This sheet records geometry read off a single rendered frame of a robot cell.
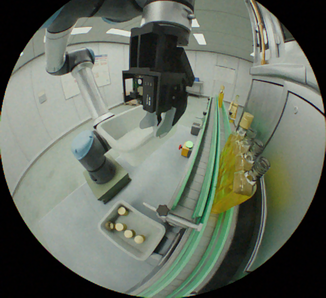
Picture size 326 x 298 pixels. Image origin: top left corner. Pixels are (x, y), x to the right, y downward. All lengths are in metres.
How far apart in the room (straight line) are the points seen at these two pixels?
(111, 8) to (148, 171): 0.64
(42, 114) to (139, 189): 3.34
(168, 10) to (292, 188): 0.37
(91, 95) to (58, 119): 3.13
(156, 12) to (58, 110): 3.45
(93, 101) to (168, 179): 0.52
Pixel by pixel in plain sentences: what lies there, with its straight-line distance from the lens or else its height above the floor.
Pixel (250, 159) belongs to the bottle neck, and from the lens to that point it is 0.26.
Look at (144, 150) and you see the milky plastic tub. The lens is 0.21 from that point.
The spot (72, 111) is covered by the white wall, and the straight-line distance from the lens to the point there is 3.58.
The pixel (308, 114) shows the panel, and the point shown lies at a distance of 0.32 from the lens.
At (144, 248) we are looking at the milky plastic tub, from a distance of 0.49.
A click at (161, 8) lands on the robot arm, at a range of 0.15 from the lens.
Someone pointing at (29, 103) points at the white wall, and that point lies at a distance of 3.57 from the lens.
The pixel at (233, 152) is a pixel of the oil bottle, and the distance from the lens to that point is 0.30.
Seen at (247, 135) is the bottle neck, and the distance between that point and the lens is 0.29.
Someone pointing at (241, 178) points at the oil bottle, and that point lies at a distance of 0.22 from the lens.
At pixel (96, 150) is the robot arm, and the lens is 0.41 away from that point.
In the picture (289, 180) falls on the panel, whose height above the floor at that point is 1.12.
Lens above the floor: 1.24
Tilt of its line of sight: 37 degrees down
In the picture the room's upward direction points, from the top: straight up
